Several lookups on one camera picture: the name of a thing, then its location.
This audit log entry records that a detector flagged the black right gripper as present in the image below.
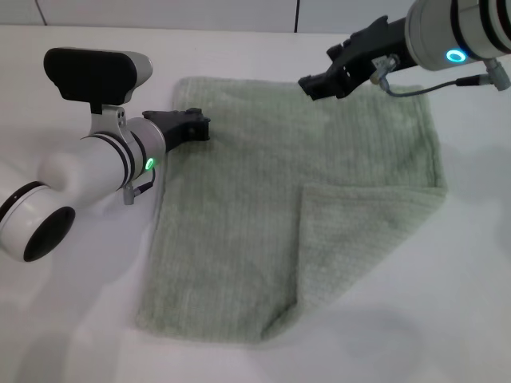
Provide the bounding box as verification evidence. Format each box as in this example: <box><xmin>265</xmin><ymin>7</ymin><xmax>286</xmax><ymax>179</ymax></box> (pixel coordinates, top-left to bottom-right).
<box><xmin>298</xmin><ymin>15</ymin><xmax>413</xmax><ymax>101</ymax></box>

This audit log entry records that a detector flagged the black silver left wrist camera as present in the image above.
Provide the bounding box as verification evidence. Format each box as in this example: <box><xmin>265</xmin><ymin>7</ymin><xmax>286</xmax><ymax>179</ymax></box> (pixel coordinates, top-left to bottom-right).
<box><xmin>42</xmin><ymin>47</ymin><xmax>154</xmax><ymax>116</ymax></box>

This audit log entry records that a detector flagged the left arm grey connector cable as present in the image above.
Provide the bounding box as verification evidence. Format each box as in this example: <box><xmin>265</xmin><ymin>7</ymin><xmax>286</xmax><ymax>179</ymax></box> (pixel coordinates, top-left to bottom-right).
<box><xmin>122</xmin><ymin>169</ymin><xmax>157</xmax><ymax>206</ymax></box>

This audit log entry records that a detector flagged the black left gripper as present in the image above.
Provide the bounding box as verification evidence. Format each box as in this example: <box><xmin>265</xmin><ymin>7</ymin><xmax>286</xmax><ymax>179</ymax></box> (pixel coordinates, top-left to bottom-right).
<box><xmin>142</xmin><ymin>106</ymin><xmax>212</xmax><ymax>153</ymax></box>

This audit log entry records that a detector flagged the arm grey connector cable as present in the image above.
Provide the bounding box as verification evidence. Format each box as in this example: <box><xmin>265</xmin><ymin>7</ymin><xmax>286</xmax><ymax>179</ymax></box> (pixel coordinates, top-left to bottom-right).
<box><xmin>122</xmin><ymin>169</ymin><xmax>157</xmax><ymax>206</ymax></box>
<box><xmin>369</xmin><ymin>53</ymin><xmax>511</xmax><ymax>97</ymax></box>

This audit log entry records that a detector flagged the right arm grey connector cable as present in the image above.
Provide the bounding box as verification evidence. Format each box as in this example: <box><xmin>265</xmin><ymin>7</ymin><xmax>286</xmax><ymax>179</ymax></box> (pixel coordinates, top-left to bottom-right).
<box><xmin>369</xmin><ymin>53</ymin><xmax>511</xmax><ymax>97</ymax></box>

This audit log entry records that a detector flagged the light green ribbed towel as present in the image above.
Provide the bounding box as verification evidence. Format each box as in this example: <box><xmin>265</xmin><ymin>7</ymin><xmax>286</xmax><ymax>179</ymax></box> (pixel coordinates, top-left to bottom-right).
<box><xmin>133</xmin><ymin>76</ymin><xmax>447</xmax><ymax>343</ymax></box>

